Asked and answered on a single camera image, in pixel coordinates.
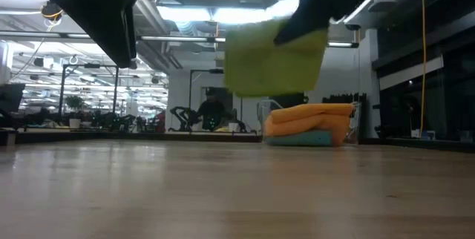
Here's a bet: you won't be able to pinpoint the black gantry frame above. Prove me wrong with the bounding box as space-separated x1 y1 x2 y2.
59 62 120 121
189 68 245 133

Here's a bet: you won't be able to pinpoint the lime green microfiber towel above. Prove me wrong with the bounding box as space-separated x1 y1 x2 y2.
223 19 330 98

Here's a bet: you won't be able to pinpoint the yellow cable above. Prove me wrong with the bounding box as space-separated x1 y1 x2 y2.
419 0 428 138

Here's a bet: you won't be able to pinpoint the black aluminium table frame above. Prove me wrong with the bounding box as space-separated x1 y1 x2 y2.
0 127 475 154

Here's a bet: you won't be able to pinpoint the teal microfiber towel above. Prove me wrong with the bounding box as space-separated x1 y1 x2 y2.
265 130 333 147

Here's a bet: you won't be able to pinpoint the long ceiling light rail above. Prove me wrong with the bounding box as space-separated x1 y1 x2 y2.
0 30 359 49

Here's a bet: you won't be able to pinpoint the person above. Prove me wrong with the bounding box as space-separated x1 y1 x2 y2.
195 86 226 132

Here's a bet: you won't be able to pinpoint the black monitor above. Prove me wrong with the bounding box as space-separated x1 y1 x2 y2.
0 82 26 114

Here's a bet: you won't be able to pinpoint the small white blue box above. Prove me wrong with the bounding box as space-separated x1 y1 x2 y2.
410 128 437 140

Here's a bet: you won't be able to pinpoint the orange microfiber towel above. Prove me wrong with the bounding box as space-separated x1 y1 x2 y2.
263 114 351 147
269 102 356 125

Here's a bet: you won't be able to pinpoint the black partition panels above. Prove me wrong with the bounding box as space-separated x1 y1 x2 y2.
321 92 369 105

